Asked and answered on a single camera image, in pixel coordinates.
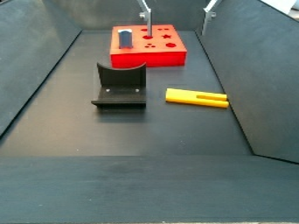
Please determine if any red shape-sorter block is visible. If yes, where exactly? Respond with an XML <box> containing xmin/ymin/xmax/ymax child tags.
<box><xmin>110</xmin><ymin>24</ymin><xmax>187</xmax><ymax>68</ymax></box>

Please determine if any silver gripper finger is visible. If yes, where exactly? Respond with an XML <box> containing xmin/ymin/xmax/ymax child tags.
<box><xmin>201</xmin><ymin>0</ymin><xmax>221</xmax><ymax>35</ymax></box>
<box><xmin>137</xmin><ymin>0</ymin><xmax>153</xmax><ymax>37</ymax></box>

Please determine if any yellow two-pronged peg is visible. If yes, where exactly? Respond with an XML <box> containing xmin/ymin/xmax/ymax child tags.
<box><xmin>166</xmin><ymin>88</ymin><xmax>230</xmax><ymax>109</ymax></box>

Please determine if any black curved fixture stand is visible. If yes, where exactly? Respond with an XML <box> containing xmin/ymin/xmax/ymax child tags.
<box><xmin>91</xmin><ymin>64</ymin><xmax>146</xmax><ymax>107</ymax></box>

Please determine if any blue rectangular peg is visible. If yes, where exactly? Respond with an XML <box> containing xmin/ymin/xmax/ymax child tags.
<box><xmin>118</xmin><ymin>29</ymin><xmax>134</xmax><ymax>49</ymax></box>

